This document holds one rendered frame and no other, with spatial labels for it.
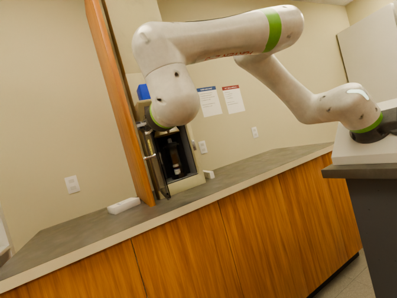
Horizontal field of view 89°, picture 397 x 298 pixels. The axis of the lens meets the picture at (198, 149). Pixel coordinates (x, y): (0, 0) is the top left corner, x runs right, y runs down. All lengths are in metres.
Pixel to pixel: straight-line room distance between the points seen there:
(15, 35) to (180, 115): 1.61
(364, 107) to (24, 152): 1.81
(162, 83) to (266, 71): 0.52
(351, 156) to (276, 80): 0.46
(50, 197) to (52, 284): 0.76
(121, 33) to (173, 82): 1.03
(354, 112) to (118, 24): 1.29
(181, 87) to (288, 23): 0.39
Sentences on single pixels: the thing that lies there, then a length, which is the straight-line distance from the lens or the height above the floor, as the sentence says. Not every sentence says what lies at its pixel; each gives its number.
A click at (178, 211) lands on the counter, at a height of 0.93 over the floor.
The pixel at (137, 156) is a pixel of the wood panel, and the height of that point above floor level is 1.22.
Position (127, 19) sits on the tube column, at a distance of 1.51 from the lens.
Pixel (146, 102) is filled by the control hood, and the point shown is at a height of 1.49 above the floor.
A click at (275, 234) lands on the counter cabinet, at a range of 1.38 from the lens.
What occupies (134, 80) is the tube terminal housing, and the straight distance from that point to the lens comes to 1.32.
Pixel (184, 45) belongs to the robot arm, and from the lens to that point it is 0.50.
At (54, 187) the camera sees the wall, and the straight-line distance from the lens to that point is 1.67.
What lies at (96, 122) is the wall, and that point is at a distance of 1.67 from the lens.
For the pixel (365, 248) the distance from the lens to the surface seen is 1.24.
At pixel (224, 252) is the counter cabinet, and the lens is 1.18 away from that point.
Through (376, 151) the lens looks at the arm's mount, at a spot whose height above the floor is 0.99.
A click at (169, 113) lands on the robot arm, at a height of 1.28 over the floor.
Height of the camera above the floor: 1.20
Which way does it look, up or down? 1 degrees down
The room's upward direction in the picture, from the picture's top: 15 degrees counter-clockwise
